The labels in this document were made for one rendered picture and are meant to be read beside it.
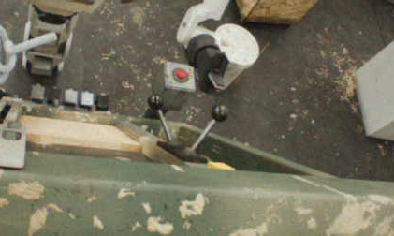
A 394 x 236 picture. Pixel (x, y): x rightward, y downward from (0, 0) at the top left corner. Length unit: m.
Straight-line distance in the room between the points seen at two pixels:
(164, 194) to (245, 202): 0.07
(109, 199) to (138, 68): 2.49
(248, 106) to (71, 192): 2.69
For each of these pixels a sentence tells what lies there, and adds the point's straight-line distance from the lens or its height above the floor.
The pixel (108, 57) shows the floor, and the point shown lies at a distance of 2.80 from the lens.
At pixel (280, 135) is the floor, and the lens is 3.02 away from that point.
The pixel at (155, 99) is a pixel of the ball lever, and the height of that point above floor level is 1.45.
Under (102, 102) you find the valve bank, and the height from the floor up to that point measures 0.76.
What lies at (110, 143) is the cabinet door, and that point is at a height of 1.23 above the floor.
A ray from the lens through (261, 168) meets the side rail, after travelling 1.07.
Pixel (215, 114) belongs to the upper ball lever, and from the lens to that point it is 0.90.
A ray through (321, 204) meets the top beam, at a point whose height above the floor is 1.94.
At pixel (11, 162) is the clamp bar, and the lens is 0.34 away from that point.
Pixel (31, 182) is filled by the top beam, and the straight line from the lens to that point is 0.33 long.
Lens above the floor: 2.26
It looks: 55 degrees down
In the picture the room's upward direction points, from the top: 39 degrees clockwise
